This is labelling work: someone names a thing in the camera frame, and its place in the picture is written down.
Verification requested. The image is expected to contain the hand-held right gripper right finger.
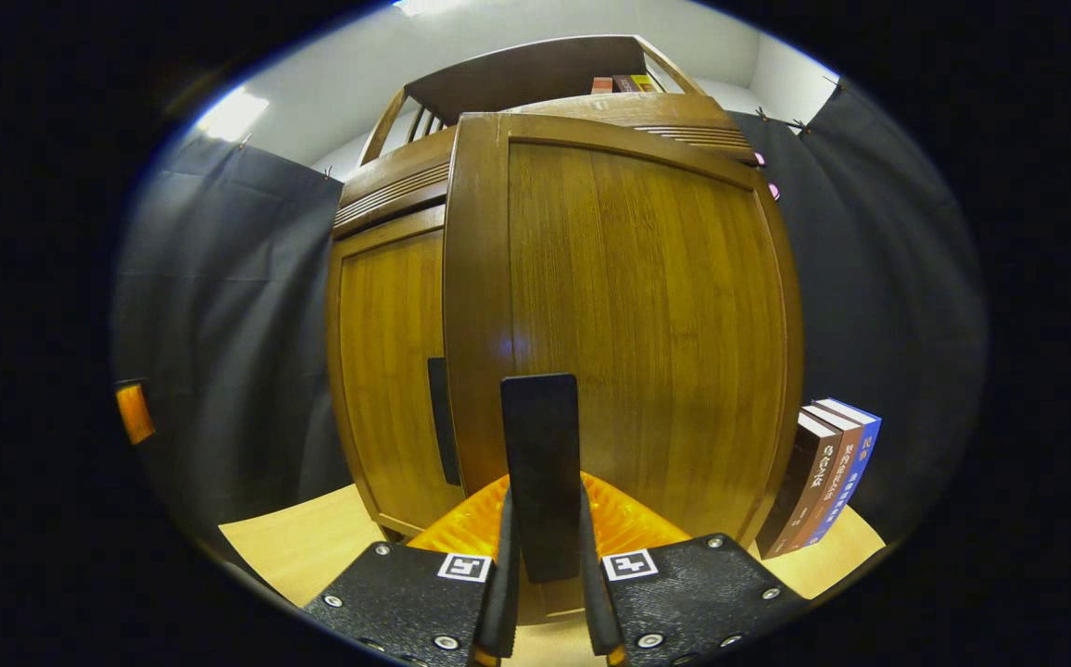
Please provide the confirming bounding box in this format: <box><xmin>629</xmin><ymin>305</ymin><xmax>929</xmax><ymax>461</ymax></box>
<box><xmin>577</xmin><ymin>472</ymin><xmax>810</xmax><ymax>667</ymax></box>

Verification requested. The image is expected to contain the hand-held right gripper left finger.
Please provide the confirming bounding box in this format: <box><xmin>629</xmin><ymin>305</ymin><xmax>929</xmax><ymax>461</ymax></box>
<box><xmin>302</xmin><ymin>477</ymin><xmax>523</xmax><ymax>667</ymax></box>

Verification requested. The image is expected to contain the wooden shoe cabinet door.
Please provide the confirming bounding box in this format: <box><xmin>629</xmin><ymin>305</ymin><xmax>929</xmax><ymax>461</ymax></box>
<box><xmin>327</xmin><ymin>206</ymin><xmax>464</xmax><ymax>540</ymax></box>
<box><xmin>443</xmin><ymin>111</ymin><xmax>805</xmax><ymax>622</ymax></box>

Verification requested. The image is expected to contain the wooden double-door shoe cabinet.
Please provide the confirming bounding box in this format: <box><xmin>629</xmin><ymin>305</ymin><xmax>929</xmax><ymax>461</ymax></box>
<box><xmin>325</xmin><ymin>35</ymin><xmax>763</xmax><ymax>547</ymax></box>

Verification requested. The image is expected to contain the dark brown book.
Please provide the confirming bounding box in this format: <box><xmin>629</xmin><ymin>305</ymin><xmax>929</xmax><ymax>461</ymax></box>
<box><xmin>756</xmin><ymin>412</ymin><xmax>844</xmax><ymax>560</ymax></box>

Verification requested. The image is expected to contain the reddish brown book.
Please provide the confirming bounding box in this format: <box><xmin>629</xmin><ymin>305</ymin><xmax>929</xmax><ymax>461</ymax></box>
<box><xmin>781</xmin><ymin>405</ymin><xmax>865</xmax><ymax>554</ymax></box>

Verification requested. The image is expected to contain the blue book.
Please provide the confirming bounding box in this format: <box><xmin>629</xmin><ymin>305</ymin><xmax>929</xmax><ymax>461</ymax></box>
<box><xmin>804</xmin><ymin>398</ymin><xmax>882</xmax><ymax>547</ymax></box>

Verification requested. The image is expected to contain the square ceiling light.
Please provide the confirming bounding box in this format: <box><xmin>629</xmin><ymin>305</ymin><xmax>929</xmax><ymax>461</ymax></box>
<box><xmin>196</xmin><ymin>87</ymin><xmax>271</xmax><ymax>143</ymax></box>

